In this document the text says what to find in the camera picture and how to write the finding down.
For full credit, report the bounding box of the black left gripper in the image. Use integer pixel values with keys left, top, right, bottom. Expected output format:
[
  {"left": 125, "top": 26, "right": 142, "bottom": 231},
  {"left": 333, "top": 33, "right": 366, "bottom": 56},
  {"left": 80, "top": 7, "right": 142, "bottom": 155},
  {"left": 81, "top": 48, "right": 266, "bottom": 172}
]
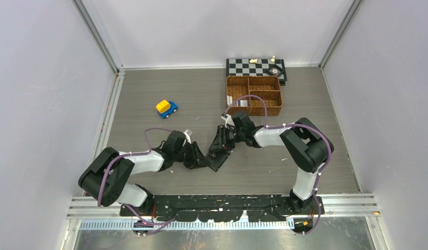
[{"left": 173, "top": 141, "right": 209, "bottom": 169}]

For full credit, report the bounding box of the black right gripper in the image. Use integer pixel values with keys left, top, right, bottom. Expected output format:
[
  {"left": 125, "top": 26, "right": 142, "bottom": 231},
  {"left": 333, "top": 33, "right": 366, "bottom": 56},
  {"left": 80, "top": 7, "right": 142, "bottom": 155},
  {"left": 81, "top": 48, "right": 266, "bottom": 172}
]
[{"left": 209, "top": 125, "right": 245, "bottom": 153}]

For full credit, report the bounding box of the black leather card holder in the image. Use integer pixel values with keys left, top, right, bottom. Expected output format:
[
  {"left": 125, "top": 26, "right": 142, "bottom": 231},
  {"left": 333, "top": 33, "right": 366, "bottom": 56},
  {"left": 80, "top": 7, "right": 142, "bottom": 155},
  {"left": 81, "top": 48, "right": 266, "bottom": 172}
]
[{"left": 205, "top": 150, "right": 231, "bottom": 172}]

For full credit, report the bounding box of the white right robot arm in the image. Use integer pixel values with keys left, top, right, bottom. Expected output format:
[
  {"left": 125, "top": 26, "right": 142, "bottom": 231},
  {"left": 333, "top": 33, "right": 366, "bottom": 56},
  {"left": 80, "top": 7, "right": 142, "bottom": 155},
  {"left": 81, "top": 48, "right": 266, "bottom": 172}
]
[{"left": 206, "top": 111, "right": 334, "bottom": 214}]

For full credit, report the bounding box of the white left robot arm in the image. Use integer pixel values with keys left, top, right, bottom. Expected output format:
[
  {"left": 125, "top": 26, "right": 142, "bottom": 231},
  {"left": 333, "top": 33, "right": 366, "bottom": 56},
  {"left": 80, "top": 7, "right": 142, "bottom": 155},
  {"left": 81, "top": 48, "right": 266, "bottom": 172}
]
[{"left": 78, "top": 130, "right": 209, "bottom": 216}]

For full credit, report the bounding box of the silver credit card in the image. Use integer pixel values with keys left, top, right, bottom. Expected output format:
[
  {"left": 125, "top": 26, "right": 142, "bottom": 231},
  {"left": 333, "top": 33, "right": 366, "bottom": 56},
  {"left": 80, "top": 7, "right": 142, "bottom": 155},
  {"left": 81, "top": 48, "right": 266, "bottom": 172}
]
[{"left": 226, "top": 95, "right": 233, "bottom": 106}]

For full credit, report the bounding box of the blue toy car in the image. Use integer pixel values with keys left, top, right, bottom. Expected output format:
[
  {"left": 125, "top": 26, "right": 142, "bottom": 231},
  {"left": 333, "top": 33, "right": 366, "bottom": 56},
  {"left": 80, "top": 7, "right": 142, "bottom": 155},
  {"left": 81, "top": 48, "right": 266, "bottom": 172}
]
[{"left": 156, "top": 100, "right": 178, "bottom": 119}]

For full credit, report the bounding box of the yellow toy block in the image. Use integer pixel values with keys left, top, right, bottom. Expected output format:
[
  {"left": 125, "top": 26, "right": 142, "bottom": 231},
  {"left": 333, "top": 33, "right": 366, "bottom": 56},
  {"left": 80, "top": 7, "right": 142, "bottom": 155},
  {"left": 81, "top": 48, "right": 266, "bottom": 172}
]
[{"left": 156, "top": 99, "right": 171, "bottom": 114}]

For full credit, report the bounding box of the woven wicker divided basket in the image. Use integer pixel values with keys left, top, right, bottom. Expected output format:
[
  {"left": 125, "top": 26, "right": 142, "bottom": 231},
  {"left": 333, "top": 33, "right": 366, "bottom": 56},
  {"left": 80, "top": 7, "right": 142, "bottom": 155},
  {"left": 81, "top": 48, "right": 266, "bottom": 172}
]
[{"left": 226, "top": 76, "right": 283, "bottom": 116}]

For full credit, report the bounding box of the black white chessboard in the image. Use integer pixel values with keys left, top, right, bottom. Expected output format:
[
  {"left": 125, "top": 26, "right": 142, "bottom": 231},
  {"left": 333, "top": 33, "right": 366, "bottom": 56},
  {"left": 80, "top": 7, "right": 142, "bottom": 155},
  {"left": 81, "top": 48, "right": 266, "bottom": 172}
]
[{"left": 225, "top": 58, "right": 287, "bottom": 86}]

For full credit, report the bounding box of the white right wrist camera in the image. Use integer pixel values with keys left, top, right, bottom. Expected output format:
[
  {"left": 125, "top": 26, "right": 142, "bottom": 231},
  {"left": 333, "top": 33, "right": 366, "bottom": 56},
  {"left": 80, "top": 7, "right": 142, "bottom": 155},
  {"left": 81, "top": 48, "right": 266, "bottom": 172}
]
[{"left": 221, "top": 112, "right": 235, "bottom": 127}]

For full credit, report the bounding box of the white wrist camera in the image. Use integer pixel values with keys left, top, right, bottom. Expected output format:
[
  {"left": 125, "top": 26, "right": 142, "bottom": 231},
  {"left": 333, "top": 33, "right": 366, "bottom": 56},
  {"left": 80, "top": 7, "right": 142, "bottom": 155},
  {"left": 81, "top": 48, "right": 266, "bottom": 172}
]
[
  {"left": 183, "top": 129, "right": 193, "bottom": 144},
  {"left": 221, "top": 112, "right": 235, "bottom": 127}
]

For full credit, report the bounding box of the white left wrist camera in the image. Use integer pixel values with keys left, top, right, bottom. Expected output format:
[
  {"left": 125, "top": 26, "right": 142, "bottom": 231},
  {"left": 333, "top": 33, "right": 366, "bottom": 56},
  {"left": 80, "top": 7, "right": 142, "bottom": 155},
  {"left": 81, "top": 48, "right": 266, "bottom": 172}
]
[{"left": 183, "top": 129, "right": 193, "bottom": 144}]

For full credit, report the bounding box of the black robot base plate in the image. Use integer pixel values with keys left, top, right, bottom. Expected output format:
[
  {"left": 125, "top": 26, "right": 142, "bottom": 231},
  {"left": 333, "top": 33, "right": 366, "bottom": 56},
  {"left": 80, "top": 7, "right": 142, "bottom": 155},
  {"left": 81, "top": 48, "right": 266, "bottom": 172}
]
[{"left": 119, "top": 194, "right": 326, "bottom": 223}]

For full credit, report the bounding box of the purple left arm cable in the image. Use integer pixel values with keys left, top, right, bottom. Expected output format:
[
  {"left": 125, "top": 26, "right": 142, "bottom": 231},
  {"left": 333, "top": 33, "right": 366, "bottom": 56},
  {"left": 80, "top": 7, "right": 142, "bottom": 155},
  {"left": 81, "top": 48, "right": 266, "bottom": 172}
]
[{"left": 97, "top": 128, "right": 177, "bottom": 236}]

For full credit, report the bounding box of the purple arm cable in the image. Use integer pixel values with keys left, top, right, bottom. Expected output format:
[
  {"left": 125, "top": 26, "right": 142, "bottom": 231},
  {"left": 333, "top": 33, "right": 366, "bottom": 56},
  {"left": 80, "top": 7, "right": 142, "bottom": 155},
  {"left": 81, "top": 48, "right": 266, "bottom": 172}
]
[
  {"left": 97, "top": 128, "right": 177, "bottom": 236},
  {"left": 223, "top": 94, "right": 333, "bottom": 236}
]

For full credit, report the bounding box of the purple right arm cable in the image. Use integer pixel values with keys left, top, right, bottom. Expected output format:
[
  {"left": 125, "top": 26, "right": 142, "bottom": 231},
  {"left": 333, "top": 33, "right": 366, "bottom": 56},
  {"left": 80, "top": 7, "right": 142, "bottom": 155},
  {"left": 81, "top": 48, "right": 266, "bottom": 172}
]
[{"left": 223, "top": 94, "right": 333, "bottom": 236}]

